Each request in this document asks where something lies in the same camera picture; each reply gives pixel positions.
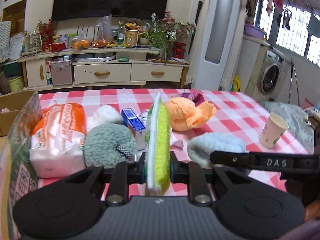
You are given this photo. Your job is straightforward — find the white standing air conditioner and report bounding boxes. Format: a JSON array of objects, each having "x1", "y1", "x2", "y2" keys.
[{"x1": 191, "y1": 0, "x2": 248, "y2": 90}]

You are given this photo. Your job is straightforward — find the red checkered tablecloth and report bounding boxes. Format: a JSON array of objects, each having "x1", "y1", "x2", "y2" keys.
[{"x1": 37, "y1": 89, "x2": 310, "y2": 200}]

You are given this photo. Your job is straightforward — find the bag of oranges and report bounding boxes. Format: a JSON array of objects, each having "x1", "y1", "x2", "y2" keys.
[
  {"x1": 71, "y1": 37, "x2": 92, "y2": 49},
  {"x1": 91, "y1": 39, "x2": 112, "y2": 48}
]

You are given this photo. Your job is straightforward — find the barred window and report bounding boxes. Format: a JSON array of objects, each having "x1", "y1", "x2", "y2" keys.
[{"x1": 252, "y1": 0, "x2": 320, "y2": 67}]

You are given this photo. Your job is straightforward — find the magenta knitted scrubber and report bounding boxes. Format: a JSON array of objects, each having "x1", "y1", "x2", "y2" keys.
[{"x1": 180, "y1": 92, "x2": 205, "y2": 107}]

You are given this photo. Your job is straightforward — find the light green bin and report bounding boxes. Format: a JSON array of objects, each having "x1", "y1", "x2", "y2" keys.
[{"x1": 7, "y1": 76, "x2": 25, "y2": 93}]

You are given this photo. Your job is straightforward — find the potted green plant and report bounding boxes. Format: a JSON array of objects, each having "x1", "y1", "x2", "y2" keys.
[{"x1": 139, "y1": 29, "x2": 175, "y2": 63}]

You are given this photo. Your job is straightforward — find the light blue fuzzy plush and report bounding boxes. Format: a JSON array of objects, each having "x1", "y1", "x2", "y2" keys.
[{"x1": 187, "y1": 132, "x2": 247, "y2": 168}]

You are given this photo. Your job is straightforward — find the grey fluffy blanket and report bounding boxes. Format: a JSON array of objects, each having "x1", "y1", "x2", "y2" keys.
[{"x1": 259, "y1": 101, "x2": 314, "y2": 153}]

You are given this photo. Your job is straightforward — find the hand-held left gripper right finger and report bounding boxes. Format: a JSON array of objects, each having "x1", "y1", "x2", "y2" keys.
[{"x1": 170, "y1": 152, "x2": 252, "y2": 204}]

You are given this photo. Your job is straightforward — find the red vase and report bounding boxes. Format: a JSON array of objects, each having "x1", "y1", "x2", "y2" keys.
[{"x1": 174, "y1": 42, "x2": 187, "y2": 59}]

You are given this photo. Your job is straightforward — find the green white sponge cloth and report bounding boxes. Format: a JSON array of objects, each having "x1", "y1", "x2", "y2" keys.
[{"x1": 144, "y1": 92, "x2": 172, "y2": 197}]

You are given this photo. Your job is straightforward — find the washing machine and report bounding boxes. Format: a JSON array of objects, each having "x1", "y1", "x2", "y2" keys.
[{"x1": 256, "y1": 49, "x2": 285, "y2": 100}]

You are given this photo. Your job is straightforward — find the orange towel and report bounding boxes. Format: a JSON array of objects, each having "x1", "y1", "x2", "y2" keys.
[{"x1": 166, "y1": 97, "x2": 217, "y2": 132}]

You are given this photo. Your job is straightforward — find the artificial flower bouquet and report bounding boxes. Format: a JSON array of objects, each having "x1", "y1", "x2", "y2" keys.
[{"x1": 151, "y1": 11, "x2": 197, "y2": 43}]

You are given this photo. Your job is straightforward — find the red berry branch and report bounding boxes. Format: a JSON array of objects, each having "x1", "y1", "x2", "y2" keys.
[{"x1": 36, "y1": 15, "x2": 57, "y2": 42}]

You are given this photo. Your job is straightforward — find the paper cup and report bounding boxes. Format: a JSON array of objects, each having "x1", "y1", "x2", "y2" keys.
[{"x1": 259, "y1": 112, "x2": 289, "y2": 149}]

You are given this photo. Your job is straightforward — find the yellow toy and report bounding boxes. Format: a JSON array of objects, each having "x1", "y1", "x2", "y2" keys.
[{"x1": 230, "y1": 75, "x2": 240, "y2": 92}]

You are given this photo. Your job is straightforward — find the picture frame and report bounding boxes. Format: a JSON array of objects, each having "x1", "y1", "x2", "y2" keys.
[{"x1": 124, "y1": 29, "x2": 139, "y2": 46}]

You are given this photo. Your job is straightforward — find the purple basin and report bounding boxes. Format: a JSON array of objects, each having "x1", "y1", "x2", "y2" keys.
[{"x1": 244, "y1": 24, "x2": 267, "y2": 37}]

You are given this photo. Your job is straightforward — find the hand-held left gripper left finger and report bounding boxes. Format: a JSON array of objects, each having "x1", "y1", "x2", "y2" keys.
[{"x1": 65, "y1": 152, "x2": 147, "y2": 205}]

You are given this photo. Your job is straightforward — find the dark green basin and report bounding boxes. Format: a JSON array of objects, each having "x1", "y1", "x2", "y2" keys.
[{"x1": 2, "y1": 61, "x2": 23, "y2": 78}]

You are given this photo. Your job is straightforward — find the blue white carton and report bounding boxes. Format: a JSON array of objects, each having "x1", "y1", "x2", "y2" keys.
[{"x1": 121, "y1": 108, "x2": 147, "y2": 150}]

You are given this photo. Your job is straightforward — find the orange tissue pack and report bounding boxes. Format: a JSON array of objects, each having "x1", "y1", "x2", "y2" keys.
[{"x1": 29, "y1": 103, "x2": 87, "y2": 178}]

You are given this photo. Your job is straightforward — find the white tray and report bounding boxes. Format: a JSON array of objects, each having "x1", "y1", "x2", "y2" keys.
[{"x1": 74, "y1": 52, "x2": 117, "y2": 62}]

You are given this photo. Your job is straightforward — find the cardboard box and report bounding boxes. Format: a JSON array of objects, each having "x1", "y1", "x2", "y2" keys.
[{"x1": 0, "y1": 89, "x2": 43, "y2": 240}]

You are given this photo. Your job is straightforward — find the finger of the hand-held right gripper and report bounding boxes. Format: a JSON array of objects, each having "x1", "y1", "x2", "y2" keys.
[{"x1": 209, "y1": 150, "x2": 255, "y2": 167}]

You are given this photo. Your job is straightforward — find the clear plastic bag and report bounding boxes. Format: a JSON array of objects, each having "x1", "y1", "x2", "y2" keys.
[{"x1": 94, "y1": 15, "x2": 113, "y2": 42}]

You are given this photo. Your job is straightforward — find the sage green fuzzy plush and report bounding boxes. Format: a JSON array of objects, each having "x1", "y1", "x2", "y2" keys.
[{"x1": 84, "y1": 124, "x2": 137, "y2": 169}]

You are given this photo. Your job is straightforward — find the red box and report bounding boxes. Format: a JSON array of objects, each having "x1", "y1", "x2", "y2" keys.
[{"x1": 41, "y1": 42, "x2": 66, "y2": 52}]

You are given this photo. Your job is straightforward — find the white furry plush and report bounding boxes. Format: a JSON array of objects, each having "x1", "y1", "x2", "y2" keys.
[{"x1": 86, "y1": 104, "x2": 124, "y2": 133}]

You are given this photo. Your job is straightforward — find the cream television cabinet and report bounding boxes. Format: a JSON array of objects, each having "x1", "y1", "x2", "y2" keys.
[{"x1": 19, "y1": 47, "x2": 190, "y2": 90}]

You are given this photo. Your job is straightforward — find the grey tote bag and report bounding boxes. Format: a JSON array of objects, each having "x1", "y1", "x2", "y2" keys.
[{"x1": 25, "y1": 31, "x2": 42, "y2": 53}]

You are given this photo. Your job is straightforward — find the silver storage box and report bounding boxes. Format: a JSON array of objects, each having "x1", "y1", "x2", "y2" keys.
[{"x1": 51, "y1": 60, "x2": 73, "y2": 86}]

